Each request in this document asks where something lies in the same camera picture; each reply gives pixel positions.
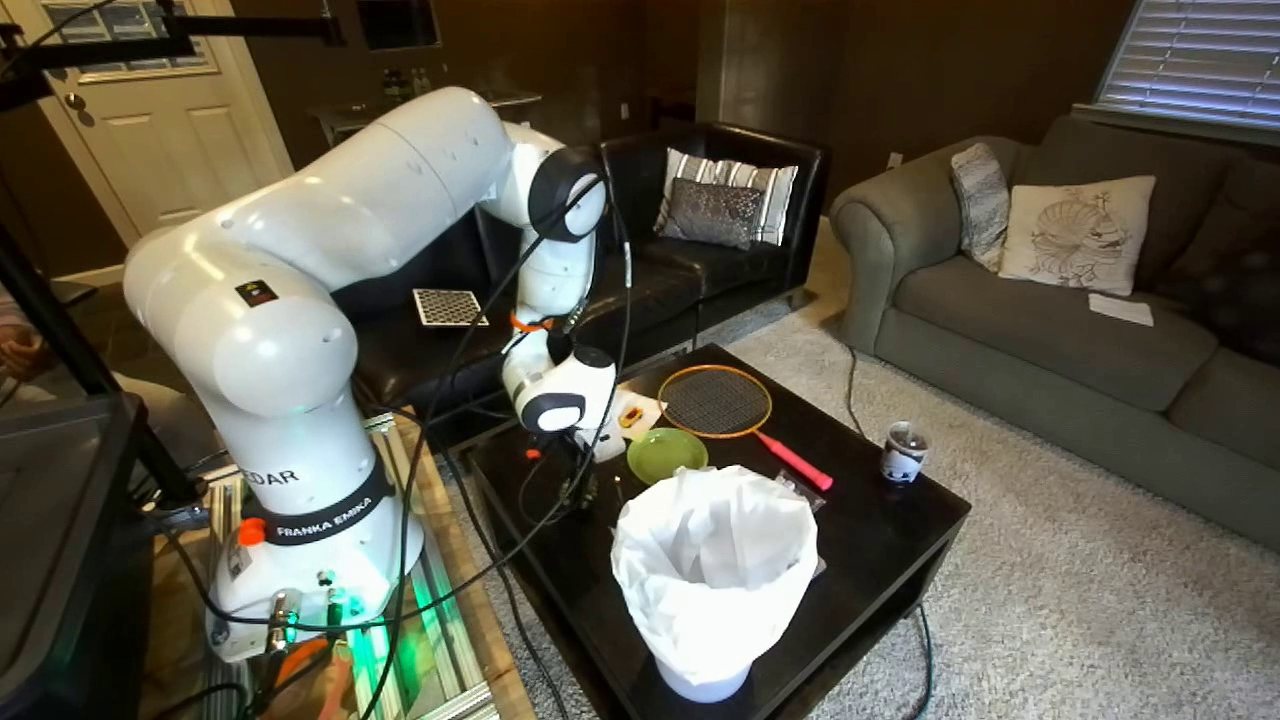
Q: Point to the black leather sofa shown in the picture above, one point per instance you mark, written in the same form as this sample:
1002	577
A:
702	272

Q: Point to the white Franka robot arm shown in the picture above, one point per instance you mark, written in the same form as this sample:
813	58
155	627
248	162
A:
280	332

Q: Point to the black box monitor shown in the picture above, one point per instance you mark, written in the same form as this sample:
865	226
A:
62	562

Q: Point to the cream printed pillow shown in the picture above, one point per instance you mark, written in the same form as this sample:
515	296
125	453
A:
1083	233

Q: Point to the white panel door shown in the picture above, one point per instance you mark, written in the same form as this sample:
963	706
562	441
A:
162	132

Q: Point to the black coffee table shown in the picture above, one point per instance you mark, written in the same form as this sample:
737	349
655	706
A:
865	534

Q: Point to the small drink can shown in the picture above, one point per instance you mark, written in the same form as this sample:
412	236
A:
902	459

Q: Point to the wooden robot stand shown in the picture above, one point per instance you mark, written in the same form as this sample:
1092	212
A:
446	573

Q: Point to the tablet with white border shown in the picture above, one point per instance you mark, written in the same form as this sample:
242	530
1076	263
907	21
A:
446	311

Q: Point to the white striped pillow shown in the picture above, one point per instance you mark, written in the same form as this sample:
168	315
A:
750	175

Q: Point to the green ball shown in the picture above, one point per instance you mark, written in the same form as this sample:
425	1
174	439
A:
669	459

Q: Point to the gray white patterned pillow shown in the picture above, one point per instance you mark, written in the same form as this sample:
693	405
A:
983	201

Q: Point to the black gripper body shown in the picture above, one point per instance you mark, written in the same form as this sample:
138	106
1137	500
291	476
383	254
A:
562	461

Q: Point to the white bin with bag liner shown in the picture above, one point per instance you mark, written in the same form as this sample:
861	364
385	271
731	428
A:
715	573

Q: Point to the gray fabric sofa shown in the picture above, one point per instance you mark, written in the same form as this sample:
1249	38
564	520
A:
1041	332

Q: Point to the window blinds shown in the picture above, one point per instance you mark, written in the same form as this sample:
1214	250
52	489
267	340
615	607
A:
1193	60

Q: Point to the shiny gray pillow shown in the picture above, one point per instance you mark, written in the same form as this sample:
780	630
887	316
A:
715	212

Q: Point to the white paper sheet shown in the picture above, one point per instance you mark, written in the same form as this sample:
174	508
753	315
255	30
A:
1123	311

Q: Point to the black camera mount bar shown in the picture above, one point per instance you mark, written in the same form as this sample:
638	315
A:
203	24

